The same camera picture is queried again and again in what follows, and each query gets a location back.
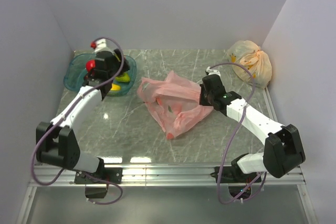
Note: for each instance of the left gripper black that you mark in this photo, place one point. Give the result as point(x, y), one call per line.
point(125, 66)

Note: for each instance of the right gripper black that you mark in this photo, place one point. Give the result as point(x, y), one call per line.
point(202, 102)

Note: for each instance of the red apple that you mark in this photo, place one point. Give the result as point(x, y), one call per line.
point(90, 65)

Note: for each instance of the green pear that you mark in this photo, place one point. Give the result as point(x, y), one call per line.
point(125, 78)

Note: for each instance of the yellow fruit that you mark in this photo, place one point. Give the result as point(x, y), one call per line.
point(115, 87)

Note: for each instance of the pink plastic bag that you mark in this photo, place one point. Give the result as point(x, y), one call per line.
point(173, 103)

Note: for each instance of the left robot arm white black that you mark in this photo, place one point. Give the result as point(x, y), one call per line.
point(56, 142)

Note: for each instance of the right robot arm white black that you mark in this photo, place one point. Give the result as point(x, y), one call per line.
point(283, 149)

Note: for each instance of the orange knotted plastic bag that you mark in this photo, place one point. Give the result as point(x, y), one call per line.
point(250, 56)

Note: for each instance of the teal transparent plastic basin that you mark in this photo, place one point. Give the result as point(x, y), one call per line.
point(76, 72)

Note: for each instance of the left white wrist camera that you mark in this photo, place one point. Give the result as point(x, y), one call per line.
point(100, 45)

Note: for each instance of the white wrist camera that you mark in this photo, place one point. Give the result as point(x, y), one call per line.
point(100, 45)
point(211, 71)

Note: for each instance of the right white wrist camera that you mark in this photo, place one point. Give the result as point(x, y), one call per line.
point(211, 71)

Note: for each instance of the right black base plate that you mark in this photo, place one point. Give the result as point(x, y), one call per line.
point(231, 175)

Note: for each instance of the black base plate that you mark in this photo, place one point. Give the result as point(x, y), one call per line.
point(111, 174)
point(231, 175)

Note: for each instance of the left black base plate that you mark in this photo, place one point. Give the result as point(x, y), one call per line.
point(111, 174)

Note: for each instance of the aluminium mounting rail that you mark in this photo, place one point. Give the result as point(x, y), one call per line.
point(147, 175)

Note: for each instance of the black box under rail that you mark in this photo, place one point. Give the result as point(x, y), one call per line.
point(95, 192)

